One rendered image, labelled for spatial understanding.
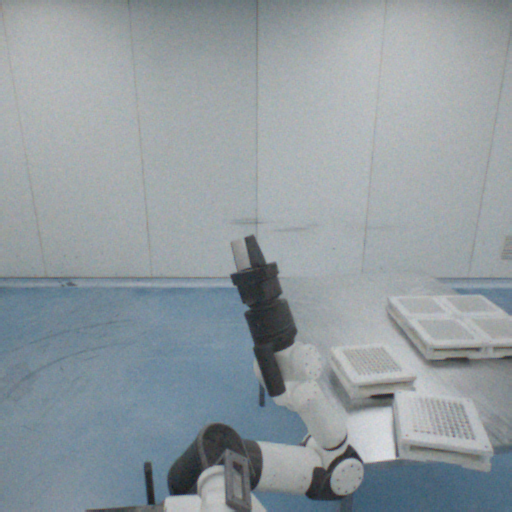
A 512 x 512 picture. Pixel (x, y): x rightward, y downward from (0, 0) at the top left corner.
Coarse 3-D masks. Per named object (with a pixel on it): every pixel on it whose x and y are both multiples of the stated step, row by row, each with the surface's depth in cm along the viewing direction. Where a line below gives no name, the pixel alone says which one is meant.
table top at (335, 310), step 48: (288, 288) 253; (336, 288) 254; (384, 288) 254; (432, 288) 254; (336, 336) 199; (384, 336) 199; (336, 384) 164; (432, 384) 165; (480, 384) 165; (384, 432) 140
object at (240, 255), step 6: (234, 240) 85; (240, 240) 85; (234, 246) 84; (240, 246) 85; (234, 252) 84; (240, 252) 85; (246, 252) 86; (234, 258) 85; (240, 258) 85; (246, 258) 86; (240, 264) 85; (246, 264) 85; (240, 270) 85
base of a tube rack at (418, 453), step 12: (396, 420) 142; (396, 432) 139; (408, 456) 129; (420, 456) 128; (432, 456) 127; (444, 456) 127; (456, 456) 127; (468, 456) 127; (468, 468) 126; (480, 468) 125
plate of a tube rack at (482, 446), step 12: (396, 396) 146; (432, 396) 146; (444, 396) 146; (408, 408) 140; (420, 408) 140; (468, 408) 140; (408, 420) 135; (480, 420) 135; (408, 432) 130; (420, 432) 130; (444, 432) 130; (468, 432) 130; (480, 432) 130; (408, 444) 127; (420, 444) 127; (432, 444) 126; (444, 444) 125; (456, 444) 125; (468, 444) 125; (480, 444) 125; (492, 456) 123
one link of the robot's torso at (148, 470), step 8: (144, 464) 70; (144, 472) 70; (152, 472) 70; (152, 480) 71; (152, 488) 71; (152, 496) 72; (168, 496) 72; (176, 496) 71; (184, 496) 70; (192, 496) 70; (240, 496) 70; (152, 504) 72; (160, 504) 68; (168, 504) 68; (176, 504) 68; (184, 504) 68; (192, 504) 68; (200, 504) 68; (256, 504) 69
